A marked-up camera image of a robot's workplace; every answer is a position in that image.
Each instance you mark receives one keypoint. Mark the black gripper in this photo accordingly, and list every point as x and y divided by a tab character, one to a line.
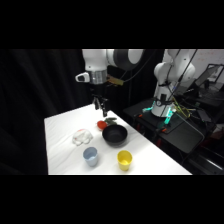
98	90

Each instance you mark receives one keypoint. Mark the yellow plastic cup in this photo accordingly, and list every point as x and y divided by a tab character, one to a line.
124	160

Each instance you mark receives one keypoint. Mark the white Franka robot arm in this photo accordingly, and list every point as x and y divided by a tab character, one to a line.
96	61

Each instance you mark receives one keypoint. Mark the black bowl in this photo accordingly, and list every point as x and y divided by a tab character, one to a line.
115	135

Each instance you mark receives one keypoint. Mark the light blue plastic cup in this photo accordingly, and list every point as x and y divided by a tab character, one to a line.
90	157

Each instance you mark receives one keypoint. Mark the dark green toy vegetable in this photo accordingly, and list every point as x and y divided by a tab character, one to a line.
111	121

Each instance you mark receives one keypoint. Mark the red toy tomato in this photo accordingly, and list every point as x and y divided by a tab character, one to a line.
101	125

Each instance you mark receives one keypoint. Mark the black curtain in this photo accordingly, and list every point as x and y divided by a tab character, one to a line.
33	100

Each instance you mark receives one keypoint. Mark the green light strip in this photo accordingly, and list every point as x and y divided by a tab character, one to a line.
169	116

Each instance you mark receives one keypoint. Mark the black robot stand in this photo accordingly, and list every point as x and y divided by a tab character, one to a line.
180	133

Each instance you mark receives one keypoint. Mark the white whiteboard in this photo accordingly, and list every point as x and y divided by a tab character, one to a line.
208	57

